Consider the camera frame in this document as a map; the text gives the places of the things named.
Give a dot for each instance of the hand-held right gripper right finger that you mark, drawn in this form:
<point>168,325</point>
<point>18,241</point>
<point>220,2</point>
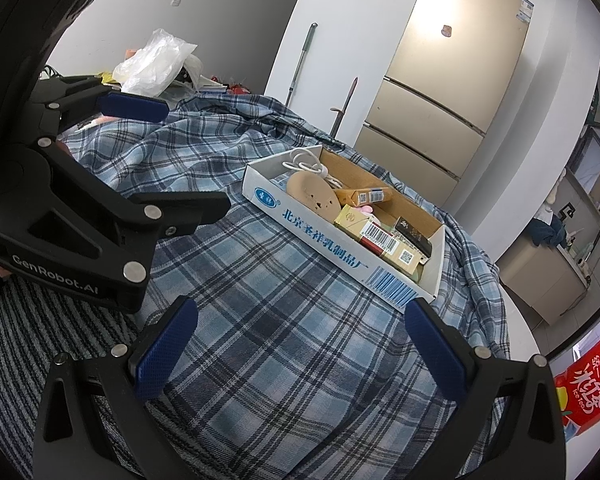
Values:
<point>435,355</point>

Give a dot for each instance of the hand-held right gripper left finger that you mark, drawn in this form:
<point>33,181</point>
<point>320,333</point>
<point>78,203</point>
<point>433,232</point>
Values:
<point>165,350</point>

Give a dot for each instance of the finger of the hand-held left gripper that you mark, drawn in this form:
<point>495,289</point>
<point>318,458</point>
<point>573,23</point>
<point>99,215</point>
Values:
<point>130,105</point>
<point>190,210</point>

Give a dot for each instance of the beige round puff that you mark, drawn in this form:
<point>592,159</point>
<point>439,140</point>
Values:
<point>312,195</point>

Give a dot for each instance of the black small box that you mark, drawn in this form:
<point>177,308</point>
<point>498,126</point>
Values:
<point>410,232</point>

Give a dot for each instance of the shallow cardboard box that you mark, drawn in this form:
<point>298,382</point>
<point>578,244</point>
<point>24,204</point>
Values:
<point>320,245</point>

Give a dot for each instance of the gold carton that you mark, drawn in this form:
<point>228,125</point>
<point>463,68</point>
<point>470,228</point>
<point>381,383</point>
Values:
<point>352,220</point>

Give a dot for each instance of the pink white plush toy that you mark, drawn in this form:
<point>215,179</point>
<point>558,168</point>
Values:
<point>364,208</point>

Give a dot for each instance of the orange blue cigarette pack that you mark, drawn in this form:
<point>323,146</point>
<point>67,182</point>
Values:
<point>355,196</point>

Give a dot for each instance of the white plastic bag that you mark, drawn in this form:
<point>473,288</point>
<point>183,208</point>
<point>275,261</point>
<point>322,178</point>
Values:
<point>155,60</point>

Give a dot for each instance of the blue tissue packet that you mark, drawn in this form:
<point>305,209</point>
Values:
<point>280,184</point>

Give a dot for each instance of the pile of snack packets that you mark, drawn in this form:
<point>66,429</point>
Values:
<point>230,87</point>

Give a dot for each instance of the blue plaid cloth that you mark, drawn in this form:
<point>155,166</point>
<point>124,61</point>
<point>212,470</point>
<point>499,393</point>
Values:
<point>280,335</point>

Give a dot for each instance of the beige vanity cabinet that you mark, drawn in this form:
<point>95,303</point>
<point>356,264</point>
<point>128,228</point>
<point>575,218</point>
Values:
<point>545,275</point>

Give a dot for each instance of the grey striped knit cloth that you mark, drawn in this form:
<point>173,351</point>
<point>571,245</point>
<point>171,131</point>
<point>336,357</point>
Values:
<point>10,340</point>

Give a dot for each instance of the red label drink bottle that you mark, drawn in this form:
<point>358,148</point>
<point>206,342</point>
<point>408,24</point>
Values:
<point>590,390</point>

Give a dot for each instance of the dark teal cloth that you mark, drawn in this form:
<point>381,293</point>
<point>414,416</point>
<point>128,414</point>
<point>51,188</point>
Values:
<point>545,232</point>

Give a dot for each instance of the brown stick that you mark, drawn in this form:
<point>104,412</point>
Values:
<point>342,110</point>

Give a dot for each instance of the white plush figure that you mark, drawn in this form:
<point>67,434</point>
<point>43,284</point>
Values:
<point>554,195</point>

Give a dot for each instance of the gold refrigerator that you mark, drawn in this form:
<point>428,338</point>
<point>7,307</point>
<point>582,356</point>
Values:
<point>445,85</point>

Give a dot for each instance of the fridge label sticker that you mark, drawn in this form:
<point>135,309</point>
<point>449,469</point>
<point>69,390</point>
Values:
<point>526,10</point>

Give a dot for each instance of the black small frame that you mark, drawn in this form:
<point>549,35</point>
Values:
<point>567,210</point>

